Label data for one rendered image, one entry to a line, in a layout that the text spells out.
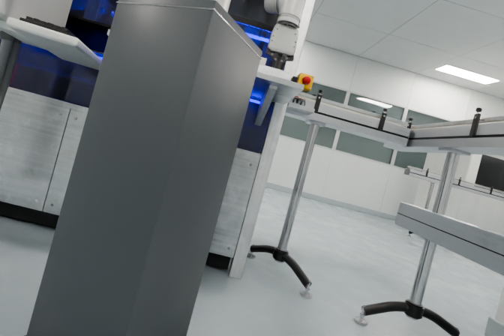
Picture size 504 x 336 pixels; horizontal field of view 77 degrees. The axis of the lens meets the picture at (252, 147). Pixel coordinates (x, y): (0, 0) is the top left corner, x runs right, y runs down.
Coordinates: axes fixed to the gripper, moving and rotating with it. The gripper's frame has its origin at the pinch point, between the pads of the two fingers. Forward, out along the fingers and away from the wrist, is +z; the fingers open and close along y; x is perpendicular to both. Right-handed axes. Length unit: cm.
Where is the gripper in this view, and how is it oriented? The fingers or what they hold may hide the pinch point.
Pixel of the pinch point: (276, 67)
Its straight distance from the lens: 120.4
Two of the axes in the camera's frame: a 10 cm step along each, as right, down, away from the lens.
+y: -9.6, -2.6, -0.6
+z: -2.6, 9.7, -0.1
